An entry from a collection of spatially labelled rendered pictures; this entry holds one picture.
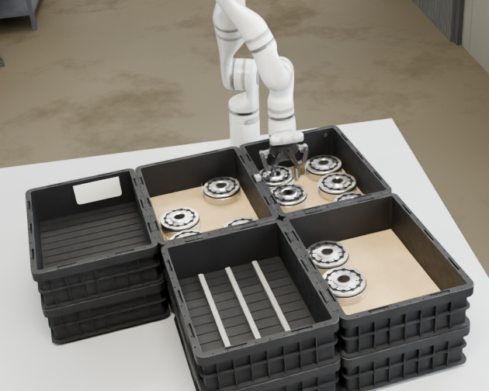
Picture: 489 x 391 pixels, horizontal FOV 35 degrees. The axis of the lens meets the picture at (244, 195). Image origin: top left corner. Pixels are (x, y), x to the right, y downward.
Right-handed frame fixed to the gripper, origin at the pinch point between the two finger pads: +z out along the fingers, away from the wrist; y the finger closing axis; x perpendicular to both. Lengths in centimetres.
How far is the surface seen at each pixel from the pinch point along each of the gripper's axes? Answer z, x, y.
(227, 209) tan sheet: 2.3, 8.8, 17.9
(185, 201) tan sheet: 2.3, 1.4, 29.0
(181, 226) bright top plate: -0.6, 17.9, 31.1
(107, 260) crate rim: -7, 37, 49
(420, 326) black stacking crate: 0, 69, -15
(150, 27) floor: 84, -383, 32
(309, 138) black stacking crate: -5.7, -9.3, -9.3
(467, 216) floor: 85, -82, -94
